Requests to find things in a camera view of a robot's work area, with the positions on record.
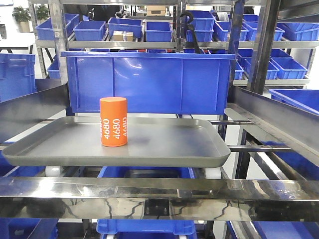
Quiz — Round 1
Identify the blue bin right side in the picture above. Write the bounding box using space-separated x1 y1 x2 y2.
269 89 319 115

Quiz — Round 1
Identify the blue bin left side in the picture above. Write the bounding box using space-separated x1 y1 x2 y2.
0 53 36 102

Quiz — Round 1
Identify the large blue plastic bin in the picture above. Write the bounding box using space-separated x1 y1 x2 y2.
62 52 236 115

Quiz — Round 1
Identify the small cardboard box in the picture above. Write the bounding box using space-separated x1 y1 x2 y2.
113 30 134 42

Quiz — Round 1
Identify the grey metal tray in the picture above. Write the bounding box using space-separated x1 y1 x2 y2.
2 116 230 168

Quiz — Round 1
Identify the blue bin lower shelf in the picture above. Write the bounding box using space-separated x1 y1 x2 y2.
96 166 197 239

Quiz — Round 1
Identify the orange cylindrical capacitor 4680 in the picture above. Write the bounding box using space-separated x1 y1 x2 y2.
100 97 128 147

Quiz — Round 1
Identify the potted green plant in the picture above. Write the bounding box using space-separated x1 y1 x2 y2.
12 6 31 33

